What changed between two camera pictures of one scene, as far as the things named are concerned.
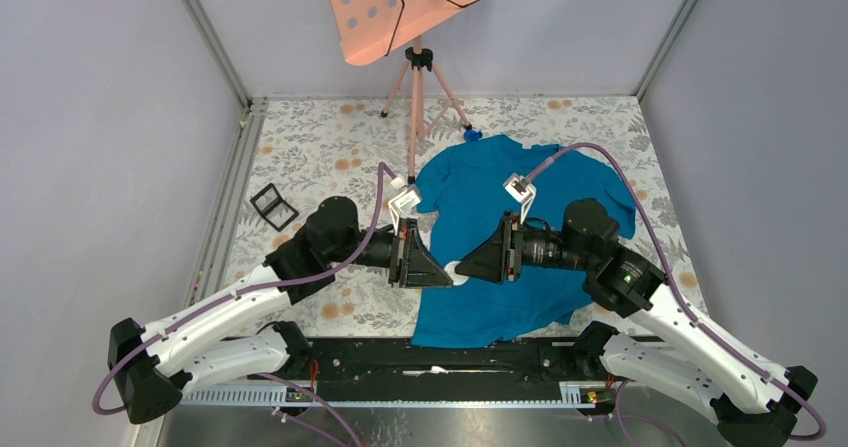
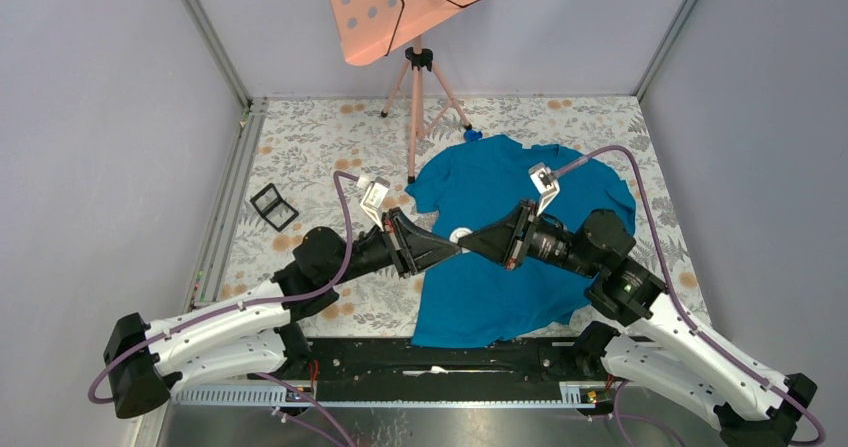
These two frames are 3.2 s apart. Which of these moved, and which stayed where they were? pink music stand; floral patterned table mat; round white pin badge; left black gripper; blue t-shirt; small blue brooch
Moved: left black gripper; round white pin badge
Stayed: small blue brooch; floral patterned table mat; pink music stand; blue t-shirt
